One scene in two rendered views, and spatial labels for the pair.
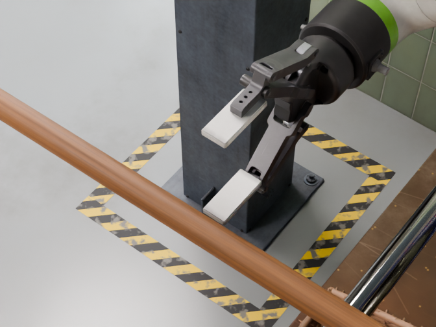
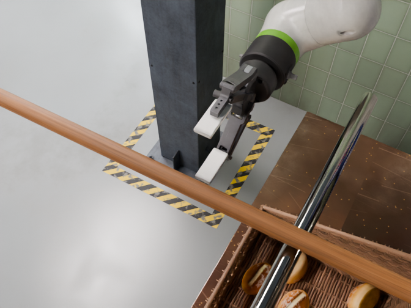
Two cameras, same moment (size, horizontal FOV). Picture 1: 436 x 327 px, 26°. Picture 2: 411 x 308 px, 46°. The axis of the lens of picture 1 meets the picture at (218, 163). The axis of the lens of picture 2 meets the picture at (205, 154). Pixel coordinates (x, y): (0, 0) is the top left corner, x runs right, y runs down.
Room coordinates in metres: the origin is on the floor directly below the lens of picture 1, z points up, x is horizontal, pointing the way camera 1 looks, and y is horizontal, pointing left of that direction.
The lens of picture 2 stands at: (0.14, 0.06, 1.85)
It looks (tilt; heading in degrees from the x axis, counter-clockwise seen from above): 56 degrees down; 352
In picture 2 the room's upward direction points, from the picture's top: straight up
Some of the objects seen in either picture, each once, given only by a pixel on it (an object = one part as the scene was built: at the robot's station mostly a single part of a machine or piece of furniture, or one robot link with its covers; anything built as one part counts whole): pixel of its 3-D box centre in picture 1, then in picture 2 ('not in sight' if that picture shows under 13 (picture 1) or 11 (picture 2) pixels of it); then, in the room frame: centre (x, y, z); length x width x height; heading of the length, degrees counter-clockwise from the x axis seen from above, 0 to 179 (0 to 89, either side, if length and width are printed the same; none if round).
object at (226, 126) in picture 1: (234, 117); (213, 118); (0.60, -0.02, 1.26); 0.07 x 0.03 x 0.01; 142
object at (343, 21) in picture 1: (344, 47); (268, 65); (0.76, -0.15, 1.20); 0.12 x 0.06 x 0.09; 52
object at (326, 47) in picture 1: (305, 84); (248, 90); (0.70, -0.10, 1.20); 0.09 x 0.07 x 0.08; 142
